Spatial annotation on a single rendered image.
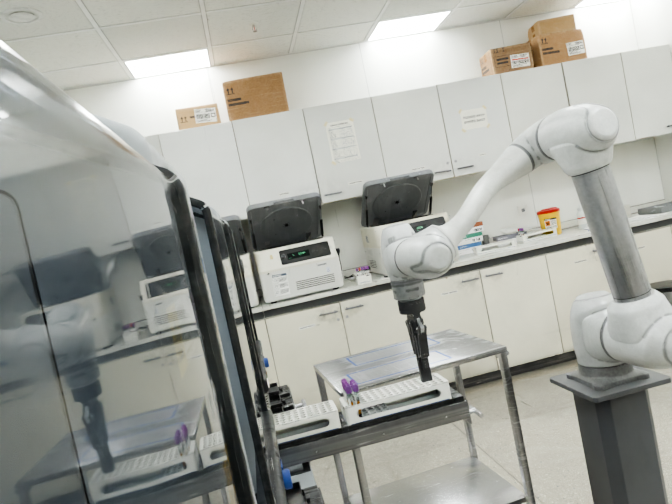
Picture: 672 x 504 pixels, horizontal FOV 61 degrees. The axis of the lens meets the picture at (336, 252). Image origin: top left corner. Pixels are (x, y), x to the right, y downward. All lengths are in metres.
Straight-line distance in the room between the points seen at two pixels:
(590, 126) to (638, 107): 3.65
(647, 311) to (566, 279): 2.76
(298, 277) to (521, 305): 1.61
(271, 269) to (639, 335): 2.61
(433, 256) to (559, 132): 0.51
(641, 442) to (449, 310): 2.30
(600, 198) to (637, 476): 0.87
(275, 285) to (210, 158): 1.02
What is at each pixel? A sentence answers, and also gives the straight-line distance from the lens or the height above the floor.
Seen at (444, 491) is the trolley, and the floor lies 0.28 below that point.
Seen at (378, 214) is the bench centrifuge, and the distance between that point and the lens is 4.40.
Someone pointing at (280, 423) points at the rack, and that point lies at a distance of 1.59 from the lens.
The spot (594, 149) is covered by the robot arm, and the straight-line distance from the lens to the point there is 1.64.
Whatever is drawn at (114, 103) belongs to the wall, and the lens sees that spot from 4.68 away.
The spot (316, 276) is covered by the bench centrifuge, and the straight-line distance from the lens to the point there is 3.88.
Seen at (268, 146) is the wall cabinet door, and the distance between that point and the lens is 4.18.
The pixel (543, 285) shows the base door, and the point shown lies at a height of 0.60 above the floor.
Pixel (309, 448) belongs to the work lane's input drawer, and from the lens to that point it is 1.58.
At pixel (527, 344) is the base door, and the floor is 0.21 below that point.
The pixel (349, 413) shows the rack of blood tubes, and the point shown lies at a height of 0.85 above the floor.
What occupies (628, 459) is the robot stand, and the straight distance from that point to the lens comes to 2.04.
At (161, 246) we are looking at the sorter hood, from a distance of 0.23.
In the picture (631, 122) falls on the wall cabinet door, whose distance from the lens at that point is 5.20.
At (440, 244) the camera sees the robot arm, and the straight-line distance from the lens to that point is 1.39.
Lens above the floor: 1.36
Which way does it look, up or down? 3 degrees down
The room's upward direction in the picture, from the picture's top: 12 degrees counter-clockwise
